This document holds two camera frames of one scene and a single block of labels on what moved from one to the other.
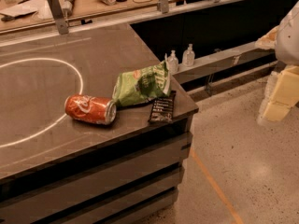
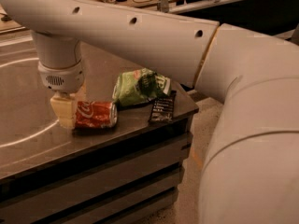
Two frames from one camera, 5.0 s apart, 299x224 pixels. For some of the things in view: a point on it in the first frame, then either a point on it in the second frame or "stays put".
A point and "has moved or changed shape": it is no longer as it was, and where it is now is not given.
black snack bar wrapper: (162, 110) stays put
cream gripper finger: (285, 95) → (64, 81)
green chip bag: (138, 85) stays put
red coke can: (91, 108) has moved or changed shape
